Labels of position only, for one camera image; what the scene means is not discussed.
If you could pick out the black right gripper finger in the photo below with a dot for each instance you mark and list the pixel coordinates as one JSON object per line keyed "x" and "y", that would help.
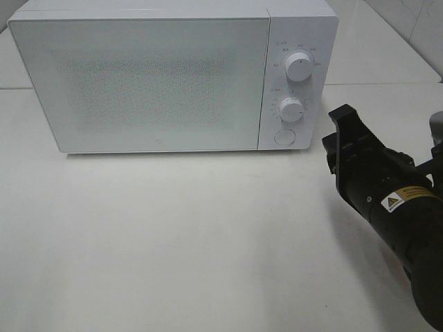
{"x": 331, "y": 144}
{"x": 350, "y": 129}

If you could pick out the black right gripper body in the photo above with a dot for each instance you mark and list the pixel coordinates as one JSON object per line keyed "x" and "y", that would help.
{"x": 400, "y": 200}

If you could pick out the white round door button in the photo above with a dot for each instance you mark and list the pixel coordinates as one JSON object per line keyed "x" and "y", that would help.
{"x": 285, "y": 137}

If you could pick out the white microwave door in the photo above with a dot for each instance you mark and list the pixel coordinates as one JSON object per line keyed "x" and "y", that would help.
{"x": 110, "y": 86}

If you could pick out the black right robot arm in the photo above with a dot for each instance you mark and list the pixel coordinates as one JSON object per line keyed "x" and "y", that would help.
{"x": 424, "y": 270}

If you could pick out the white lower microwave knob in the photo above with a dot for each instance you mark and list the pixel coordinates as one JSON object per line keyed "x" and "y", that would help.
{"x": 291, "y": 109}

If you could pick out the white microwave knob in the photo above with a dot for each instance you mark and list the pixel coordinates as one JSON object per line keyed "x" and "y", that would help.
{"x": 291, "y": 109}
{"x": 298, "y": 66}

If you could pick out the white upper microwave knob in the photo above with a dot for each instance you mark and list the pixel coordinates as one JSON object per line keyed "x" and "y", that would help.
{"x": 298, "y": 66}

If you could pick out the white microwave oven body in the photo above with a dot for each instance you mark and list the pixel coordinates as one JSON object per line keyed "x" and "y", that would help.
{"x": 293, "y": 25}

